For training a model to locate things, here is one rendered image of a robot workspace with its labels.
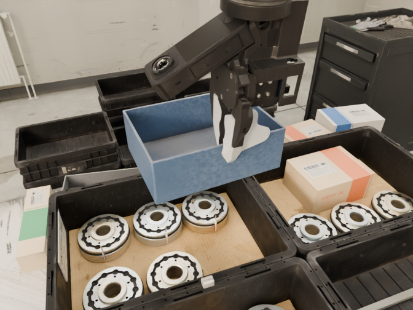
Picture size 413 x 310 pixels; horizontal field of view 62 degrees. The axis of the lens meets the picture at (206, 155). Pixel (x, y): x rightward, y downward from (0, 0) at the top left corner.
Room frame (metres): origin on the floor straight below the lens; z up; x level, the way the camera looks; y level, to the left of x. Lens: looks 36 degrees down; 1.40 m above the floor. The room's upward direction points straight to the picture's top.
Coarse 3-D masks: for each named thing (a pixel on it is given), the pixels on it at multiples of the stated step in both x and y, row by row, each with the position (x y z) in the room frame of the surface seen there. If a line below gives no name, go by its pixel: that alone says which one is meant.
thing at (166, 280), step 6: (168, 264) 0.39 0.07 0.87; (174, 264) 0.39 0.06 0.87; (180, 264) 0.39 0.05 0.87; (162, 270) 0.37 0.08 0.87; (186, 270) 0.37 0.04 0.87; (162, 276) 0.36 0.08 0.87; (186, 276) 0.36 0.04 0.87; (168, 282) 0.35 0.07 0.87; (174, 282) 0.35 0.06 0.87; (180, 282) 0.35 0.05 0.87
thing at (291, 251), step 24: (72, 192) 0.51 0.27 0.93; (48, 216) 0.45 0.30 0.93; (48, 240) 0.39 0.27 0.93; (288, 240) 0.39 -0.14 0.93; (48, 264) 0.34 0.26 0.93; (240, 264) 0.34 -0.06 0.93; (264, 264) 0.34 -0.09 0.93; (48, 288) 0.30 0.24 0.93; (168, 288) 0.30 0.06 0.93; (192, 288) 0.30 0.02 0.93
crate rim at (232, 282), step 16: (256, 272) 0.33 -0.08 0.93; (272, 272) 0.33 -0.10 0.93; (304, 272) 0.33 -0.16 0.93; (208, 288) 0.30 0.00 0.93; (224, 288) 0.30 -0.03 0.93; (320, 288) 0.30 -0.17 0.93; (144, 304) 0.27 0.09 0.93; (160, 304) 0.27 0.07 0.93; (176, 304) 0.27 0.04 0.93; (336, 304) 0.27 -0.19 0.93
